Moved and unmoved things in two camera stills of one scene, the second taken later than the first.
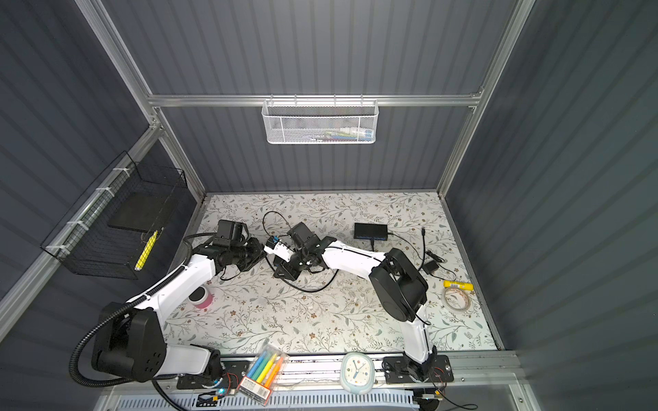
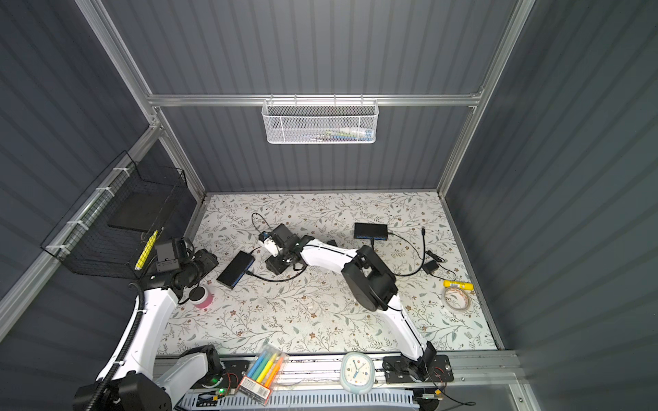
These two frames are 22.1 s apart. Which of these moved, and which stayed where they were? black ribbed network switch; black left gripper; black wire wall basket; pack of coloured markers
Moved: black left gripper
Stayed: black wire wall basket; pack of coloured markers; black ribbed network switch
